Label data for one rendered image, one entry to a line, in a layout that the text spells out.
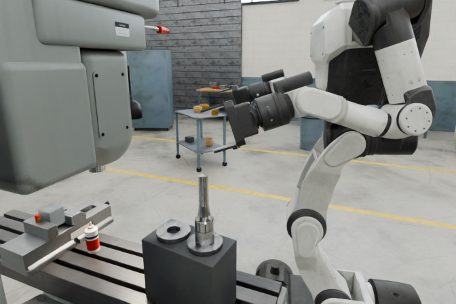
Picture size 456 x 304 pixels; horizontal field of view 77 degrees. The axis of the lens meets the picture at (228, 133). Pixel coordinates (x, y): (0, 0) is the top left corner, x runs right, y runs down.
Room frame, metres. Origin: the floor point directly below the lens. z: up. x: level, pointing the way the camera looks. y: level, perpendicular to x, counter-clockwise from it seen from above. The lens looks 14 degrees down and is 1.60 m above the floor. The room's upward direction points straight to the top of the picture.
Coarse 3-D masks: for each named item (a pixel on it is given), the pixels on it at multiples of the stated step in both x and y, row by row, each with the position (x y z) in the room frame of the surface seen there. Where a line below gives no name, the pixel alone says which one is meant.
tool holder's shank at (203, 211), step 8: (200, 176) 0.62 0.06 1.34; (200, 184) 0.62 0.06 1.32; (200, 192) 0.62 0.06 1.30; (208, 192) 0.63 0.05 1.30; (200, 200) 0.62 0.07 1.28; (208, 200) 0.63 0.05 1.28; (200, 208) 0.62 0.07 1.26; (208, 208) 0.63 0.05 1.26; (200, 216) 0.62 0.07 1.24; (208, 216) 0.63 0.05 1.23
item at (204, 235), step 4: (212, 224) 0.62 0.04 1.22; (196, 228) 0.62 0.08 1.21; (200, 228) 0.61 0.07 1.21; (204, 228) 0.61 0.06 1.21; (208, 228) 0.61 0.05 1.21; (212, 228) 0.62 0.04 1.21; (196, 232) 0.62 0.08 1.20; (200, 232) 0.61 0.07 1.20; (204, 232) 0.61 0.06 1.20; (208, 232) 0.61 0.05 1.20; (212, 232) 0.62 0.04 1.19; (196, 236) 0.62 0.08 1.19; (200, 236) 0.61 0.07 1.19; (204, 236) 0.61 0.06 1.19; (208, 236) 0.61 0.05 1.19; (212, 236) 0.62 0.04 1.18; (196, 240) 0.62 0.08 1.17; (200, 240) 0.61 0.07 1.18; (204, 240) 0.61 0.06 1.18; (208, 240) 0.61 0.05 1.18; (212, 240) 0.62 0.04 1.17; (200, 244) 0.61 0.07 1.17; (204, 244) 0.61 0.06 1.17; (208, 244) 0.61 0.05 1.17
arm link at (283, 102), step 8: (280, 80) 0.73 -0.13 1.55; (288, 80) 0.72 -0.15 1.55; (296, 80) 0.72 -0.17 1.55; (304, 80) 0.72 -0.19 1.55; (312, 80) 0.72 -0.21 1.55; (280, 88) 0.72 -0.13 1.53; (288, 88) 0.72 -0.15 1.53; (296, 88) 0.73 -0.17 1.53; (272, 96) 0.71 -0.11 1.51; (280, 96) 0.70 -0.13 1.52; (288, 96) 0.71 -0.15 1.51; (280, 104) 0.69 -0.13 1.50; (288, 104) 0.70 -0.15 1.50; (280, 112) 0.69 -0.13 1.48; (288, 112) 0.69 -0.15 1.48; (296, 112) 0.70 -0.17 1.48; (280, 120) 0.69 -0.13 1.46; (288, 120) 0.70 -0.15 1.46
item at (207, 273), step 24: (144, 240) 0.65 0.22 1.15; (168, 240) 0.64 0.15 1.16; (192, 240) 0.63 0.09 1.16; (216, 240) 0.63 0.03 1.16; (144, 264) 0.65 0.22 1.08; (168, 264) 0.61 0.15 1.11; (192, 264) 0.58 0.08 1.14; (216, 264) 0.57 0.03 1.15; (168, 288) 0.62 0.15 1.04; (192, 288) 0.58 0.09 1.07; (216, 288) 0.56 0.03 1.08
